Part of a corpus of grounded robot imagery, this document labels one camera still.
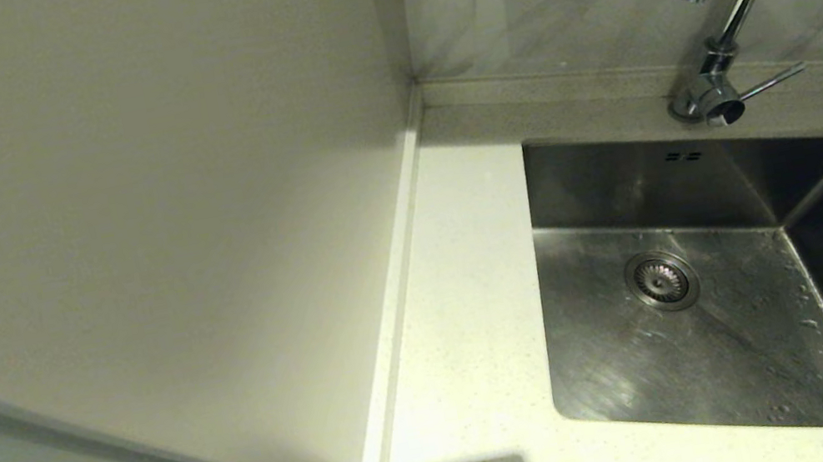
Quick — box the round metal drain strainer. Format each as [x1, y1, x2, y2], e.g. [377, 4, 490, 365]
[621, 244, 705, 319]

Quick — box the white cabinet side panel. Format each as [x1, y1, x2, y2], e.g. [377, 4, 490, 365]
[0, 0, 489, 462]

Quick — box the stainless steel sink basin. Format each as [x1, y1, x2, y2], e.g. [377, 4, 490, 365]
[509, 91, 823, 462]

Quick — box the white countertop edge strip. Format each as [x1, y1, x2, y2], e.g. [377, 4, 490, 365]
[290, 85, 489, 462]

